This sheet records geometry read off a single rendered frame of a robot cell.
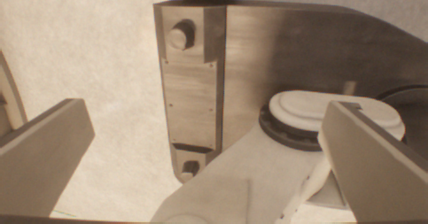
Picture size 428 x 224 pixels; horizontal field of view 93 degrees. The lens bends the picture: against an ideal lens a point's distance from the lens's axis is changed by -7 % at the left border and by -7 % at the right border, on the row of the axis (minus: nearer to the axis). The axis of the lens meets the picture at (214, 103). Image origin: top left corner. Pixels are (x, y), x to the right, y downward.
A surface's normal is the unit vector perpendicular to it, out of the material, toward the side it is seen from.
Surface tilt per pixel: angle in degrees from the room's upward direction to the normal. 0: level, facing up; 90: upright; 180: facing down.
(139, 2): 0
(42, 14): 0
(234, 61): 0
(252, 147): 90
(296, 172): 90
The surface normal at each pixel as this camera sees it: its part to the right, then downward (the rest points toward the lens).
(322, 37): -0.21, 0.49
